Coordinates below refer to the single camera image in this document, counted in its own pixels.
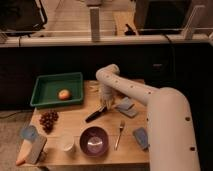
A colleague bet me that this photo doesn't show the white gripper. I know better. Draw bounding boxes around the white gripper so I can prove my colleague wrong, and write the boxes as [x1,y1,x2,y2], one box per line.
[100,84,115,109]

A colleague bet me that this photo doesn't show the black dish brush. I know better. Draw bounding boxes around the black dish brush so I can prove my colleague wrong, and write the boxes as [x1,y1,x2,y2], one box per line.
[85,106,107,123]

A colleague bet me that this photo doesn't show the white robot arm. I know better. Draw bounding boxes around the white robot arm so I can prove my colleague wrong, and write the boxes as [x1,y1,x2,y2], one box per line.
[96,64,201,171]

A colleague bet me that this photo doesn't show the yellow banana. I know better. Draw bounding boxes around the yellow banana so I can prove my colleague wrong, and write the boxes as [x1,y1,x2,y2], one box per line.
[89,81,99,92]

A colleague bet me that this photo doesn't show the grey folded cloth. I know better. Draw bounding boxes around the grey folded cloth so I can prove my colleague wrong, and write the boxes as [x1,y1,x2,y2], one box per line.
[115,97,138,118]

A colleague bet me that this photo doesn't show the silver fork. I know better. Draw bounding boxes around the silver fork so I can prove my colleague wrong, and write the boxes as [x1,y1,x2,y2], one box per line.
[114,120,125,150]

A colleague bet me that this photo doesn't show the peach apple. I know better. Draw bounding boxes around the peach apple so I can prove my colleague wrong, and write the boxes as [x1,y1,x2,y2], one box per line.
[58,89,71,100]

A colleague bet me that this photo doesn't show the purple bowl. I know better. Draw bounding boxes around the purple bowl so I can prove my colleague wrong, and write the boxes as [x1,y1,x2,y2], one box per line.
[79,126,109,157]

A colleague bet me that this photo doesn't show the blue sponge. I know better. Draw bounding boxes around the blue sponge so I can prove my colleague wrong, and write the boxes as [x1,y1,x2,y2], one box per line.
[133,127,149,150]

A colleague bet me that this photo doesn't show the green plastic tray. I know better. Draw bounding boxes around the green plastic tray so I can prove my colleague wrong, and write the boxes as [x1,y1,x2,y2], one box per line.
[30,72,84,108]

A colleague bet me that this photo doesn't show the bunch of red grapes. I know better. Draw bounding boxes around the bunch of red grapes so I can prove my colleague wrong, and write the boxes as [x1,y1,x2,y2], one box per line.
[39,111,59,134]

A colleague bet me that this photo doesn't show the white cup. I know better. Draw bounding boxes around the white cup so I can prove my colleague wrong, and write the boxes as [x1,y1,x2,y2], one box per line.
[58,134,75,154]

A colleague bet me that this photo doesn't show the black small object on desk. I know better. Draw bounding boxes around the black small object on desk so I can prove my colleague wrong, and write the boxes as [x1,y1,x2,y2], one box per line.
[124,24,136,36]

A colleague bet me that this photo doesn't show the blue lid cup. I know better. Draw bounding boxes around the blue lid cup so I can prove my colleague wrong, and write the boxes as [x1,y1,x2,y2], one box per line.
[20,125,38,142]

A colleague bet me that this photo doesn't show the black monitor right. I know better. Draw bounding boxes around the black monitor right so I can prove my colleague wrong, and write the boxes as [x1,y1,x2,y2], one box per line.
[134,0,191,35]

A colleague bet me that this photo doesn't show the black monitor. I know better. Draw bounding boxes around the black monitor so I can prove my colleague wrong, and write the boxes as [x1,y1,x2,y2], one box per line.
[134,0,191,35]
[0,0,48,33]

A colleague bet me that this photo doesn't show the orange carrot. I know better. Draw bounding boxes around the orange carrot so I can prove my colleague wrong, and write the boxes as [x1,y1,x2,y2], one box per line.
[15,140,32,166]

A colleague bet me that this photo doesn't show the black monitor left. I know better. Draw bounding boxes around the black monitor left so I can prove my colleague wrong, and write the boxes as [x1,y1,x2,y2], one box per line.
[0,0,48,33]

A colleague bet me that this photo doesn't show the white vertical post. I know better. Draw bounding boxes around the white vertical post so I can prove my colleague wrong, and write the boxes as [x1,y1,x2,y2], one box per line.
[89,7,100,42]

